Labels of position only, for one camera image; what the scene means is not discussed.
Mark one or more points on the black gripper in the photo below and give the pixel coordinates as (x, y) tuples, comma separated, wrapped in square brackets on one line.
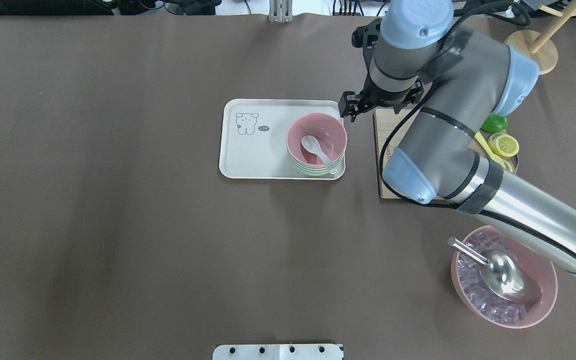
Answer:
[(387, 100)]

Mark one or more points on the white ceramic spoon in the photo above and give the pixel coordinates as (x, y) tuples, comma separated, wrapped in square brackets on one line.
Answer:
[(312, 145)]

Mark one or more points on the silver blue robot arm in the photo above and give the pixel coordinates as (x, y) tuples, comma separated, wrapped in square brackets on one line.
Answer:
[(456, 77)]

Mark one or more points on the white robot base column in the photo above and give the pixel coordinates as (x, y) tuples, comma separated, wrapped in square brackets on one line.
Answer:
[(279, 351)]

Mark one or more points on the mint green bowl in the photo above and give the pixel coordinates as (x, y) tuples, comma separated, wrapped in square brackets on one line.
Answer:
[(321, 172)]

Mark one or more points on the yellow plastic spoon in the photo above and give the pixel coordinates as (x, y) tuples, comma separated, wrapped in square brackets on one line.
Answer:
[(492, 156)]

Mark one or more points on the large pink ice bowl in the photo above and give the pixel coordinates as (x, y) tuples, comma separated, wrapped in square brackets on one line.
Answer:
[(478, 298)]

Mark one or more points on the wooden cutting board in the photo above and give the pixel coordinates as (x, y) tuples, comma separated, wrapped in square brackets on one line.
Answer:
[(385, 120)]

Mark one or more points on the cream serving tray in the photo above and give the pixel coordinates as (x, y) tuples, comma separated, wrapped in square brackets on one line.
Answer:
[(260, 136)]

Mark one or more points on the green lime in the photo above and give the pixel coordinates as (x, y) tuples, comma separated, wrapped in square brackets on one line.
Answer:
[(494, 124)]

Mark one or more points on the lemon slice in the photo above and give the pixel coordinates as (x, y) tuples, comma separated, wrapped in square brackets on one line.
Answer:
[(503, 144)]

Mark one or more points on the wooden mug tree stand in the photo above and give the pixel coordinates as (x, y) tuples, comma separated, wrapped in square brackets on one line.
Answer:
[(538, 45)]

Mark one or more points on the metal ice scoop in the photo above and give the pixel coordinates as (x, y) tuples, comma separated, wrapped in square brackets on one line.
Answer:
[(501, 274)]

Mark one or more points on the aluminium frame post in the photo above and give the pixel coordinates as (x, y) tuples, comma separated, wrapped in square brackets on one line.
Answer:
[(280, 11)]

